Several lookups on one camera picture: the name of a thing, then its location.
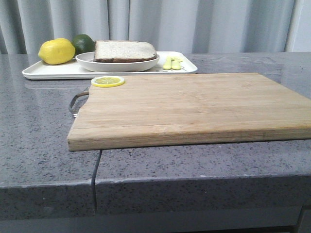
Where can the bread slice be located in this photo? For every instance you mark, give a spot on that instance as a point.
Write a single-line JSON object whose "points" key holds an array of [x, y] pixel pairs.
{"points": [[119, 51]]}

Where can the white round plate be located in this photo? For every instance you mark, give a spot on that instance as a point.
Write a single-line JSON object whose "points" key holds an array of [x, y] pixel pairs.
{"points": [[86, 61]]}

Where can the white rectangular tray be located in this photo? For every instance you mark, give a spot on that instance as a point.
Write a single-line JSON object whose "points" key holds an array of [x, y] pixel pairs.
{"points": [[72, 70]]}

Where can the wooden cutting board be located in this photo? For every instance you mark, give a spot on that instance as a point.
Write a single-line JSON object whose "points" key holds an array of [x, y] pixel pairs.
{"points": [[189, 109]]}

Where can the left yellow-green small piece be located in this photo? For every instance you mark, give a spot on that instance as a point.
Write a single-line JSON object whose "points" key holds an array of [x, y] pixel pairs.
{"points": [[168, 63]]}

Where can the yellow-green small piece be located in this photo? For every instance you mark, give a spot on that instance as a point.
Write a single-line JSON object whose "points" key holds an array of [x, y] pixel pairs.
{"points": [[168, 63], [176, 63]]}

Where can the right yellow-green small piece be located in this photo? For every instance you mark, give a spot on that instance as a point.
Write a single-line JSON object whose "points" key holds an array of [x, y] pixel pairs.
{"points": [[176, 63]]}

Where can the lemon slice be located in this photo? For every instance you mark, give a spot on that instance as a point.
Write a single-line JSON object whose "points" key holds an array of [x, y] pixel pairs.
{"points": [[107, 81]]}

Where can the grey curtain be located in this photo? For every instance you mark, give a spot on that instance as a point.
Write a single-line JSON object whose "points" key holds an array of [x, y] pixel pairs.
{"points": [[189, 26]]}

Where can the green lime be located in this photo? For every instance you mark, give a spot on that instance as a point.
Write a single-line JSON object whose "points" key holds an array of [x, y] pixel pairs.
{"points": [[83, 43]]}

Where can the yellow lemon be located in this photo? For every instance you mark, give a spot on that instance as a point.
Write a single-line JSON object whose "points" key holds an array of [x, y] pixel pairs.
{"points": [[57, 51]]}

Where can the metal cutting board handle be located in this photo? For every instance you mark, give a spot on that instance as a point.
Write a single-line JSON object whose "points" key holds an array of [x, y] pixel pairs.
{"points": [[74, 112]]}

